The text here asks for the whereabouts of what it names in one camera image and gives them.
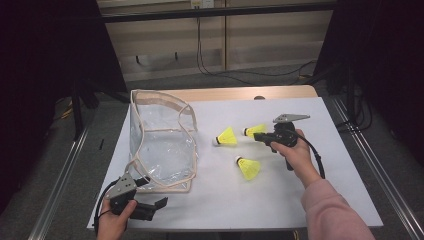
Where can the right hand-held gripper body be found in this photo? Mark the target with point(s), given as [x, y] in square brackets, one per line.
[285, 135]

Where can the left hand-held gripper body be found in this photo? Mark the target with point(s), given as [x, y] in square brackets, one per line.
[123, 190]

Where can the yellow shuttlecock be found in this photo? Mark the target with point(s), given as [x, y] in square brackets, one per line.
[249, 168]
[256, 129]
[228, 137]

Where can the clear plastic bag beige trim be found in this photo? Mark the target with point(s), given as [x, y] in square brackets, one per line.
[153, 150]

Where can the person's right hand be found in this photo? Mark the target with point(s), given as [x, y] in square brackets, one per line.
[300, 156]

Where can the person's left hand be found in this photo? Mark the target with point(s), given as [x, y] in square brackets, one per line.
[111, 228]

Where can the dark round table grommet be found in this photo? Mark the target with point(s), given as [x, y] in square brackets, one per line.
[259, 97]

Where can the small black floor item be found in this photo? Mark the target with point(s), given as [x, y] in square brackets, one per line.
[101, 144]

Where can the white table cover sheet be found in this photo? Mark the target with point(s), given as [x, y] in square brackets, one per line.
[340, 140]

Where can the black stand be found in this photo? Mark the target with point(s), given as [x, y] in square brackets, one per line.
[77, 113]

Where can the black horizontal bar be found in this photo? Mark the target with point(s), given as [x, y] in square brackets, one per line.
[216, 12]

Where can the black curtain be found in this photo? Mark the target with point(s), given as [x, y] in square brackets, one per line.
[393, 50]
[40, 66]

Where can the white power outlet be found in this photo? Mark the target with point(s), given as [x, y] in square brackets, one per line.
[202, 3]

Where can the metal floor rail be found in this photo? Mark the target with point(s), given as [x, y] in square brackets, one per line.
[376, 165]
[55, 196]

